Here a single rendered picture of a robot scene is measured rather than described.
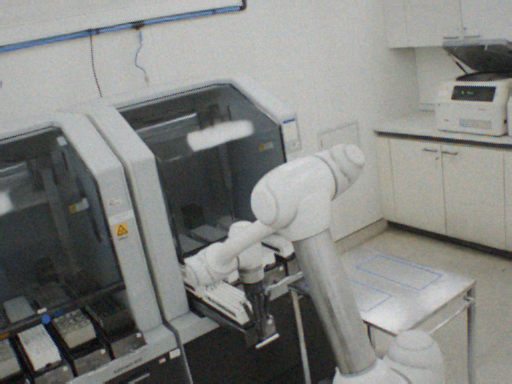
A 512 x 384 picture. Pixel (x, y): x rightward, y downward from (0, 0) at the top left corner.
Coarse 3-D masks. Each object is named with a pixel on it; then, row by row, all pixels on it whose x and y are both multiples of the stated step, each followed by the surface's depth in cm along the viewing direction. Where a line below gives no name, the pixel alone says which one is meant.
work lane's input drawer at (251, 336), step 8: (192, 296) 224; (192, 304) 224; (200, 304) 217; (208, 304) 213; (200, 312) 219; (208, 312) 212; (216, 312) 208; (216, 320) 208; (224, 320) 202; (232, 320) 198; (272, 320) 197; (224, 328) 204; (232, 328) 198; (240, 328) 194; (248, 328) 192; (256, 328) 194; (272, 328) 198; (240, 336) 194; (248, 336) 192; (256, 336) 194; (272, 336) 194; (248, 344) 193; (264, 344) 191
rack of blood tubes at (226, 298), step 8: (224, 288) 213; (232, 288) 213; (208, 296) 211; (216, 296) 208; (224, 296) 207; (232, 296) 206; (240, 296) 205; (216, 304) 210; (224, 304) 201; (232, 304) 200; (240, 304) 198; (248, 304) 197; (224, 312) 204; (232, 312) 205; (240, 312) 193; (240, 320) 194; (248, 320) 195
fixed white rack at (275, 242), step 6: (276, 234) 259; (264, 240) 254; (270, 240) 253; (276, 240) 252; (282, 240) 251; (264, 246) 257; (270, 246) 260; (276, 246) 247; (282, 246) 244; (288, 246) 244; (276, 252) 248; (282, 252) 244; (288, 252) 244
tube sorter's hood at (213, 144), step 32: (192, 96) 246; (224, 96) 249; (160, 128) 223; (192, 128) 226; (224, 128) 229; (256, 128) 232; (160, 160) 206; (192, 160) 214; (224, 160) 222; (256, 160) 232; (192, 192) 216; (224, 192) 225; (192, 224) 218; (224, 224) 227; (192, 256) 219
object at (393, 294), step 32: (352, 256) 231; (384, 256) 226; (288, 288) 217; (352, 288) 205; (384, 288) 200; (416, 288) 196; (448, 288) 191; (384, 320) 179; (416, 320) 176; (448, 320) 179
